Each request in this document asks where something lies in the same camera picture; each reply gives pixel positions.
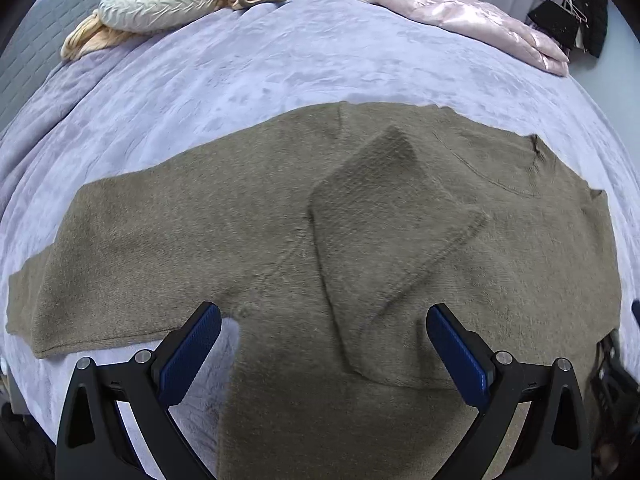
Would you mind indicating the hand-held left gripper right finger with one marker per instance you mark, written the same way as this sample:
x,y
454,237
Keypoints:
x,y
457,355

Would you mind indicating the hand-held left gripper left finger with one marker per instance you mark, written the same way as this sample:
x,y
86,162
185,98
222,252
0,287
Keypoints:
x,y
192,350

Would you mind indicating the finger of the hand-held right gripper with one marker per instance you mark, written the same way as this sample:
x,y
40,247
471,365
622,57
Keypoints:
x,y
620,370

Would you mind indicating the olive knit sweater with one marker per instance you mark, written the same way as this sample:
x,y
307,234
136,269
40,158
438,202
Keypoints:
x,y
380,240

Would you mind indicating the black hanging clothes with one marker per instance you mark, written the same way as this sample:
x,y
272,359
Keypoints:
x,y
582,10

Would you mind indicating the lavender plush blanket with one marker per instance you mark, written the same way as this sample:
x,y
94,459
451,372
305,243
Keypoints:
x,y
260,75

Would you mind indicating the pink satin jacket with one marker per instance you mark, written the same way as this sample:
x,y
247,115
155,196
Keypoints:
x,y
480,15

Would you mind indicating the grey padded headboard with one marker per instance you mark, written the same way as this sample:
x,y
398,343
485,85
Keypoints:
x,y
35,45

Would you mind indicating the cream round pleated pillow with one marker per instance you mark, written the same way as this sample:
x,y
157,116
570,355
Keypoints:
x,y
157,0

